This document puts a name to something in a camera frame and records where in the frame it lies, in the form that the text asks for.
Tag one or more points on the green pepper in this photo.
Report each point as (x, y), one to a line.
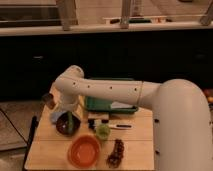
(70, 121)

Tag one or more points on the metal cup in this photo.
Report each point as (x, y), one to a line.
(48, 100)

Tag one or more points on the wooden cutting board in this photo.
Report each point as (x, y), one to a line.
(49, 148)

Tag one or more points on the purple bowl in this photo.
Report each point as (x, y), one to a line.
(62, 125)

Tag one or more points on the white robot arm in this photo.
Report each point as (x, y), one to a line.
(182, 127)

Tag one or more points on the light blue plate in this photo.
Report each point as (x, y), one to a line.
(54, 116)

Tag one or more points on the orange bowl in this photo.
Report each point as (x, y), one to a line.
(84, 152)

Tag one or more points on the green tray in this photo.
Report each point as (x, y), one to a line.
(99, 105)

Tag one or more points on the green cup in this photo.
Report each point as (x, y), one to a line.
(103, 131)

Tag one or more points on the bunch of dark grapes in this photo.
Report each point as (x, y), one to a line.
(115, 158)

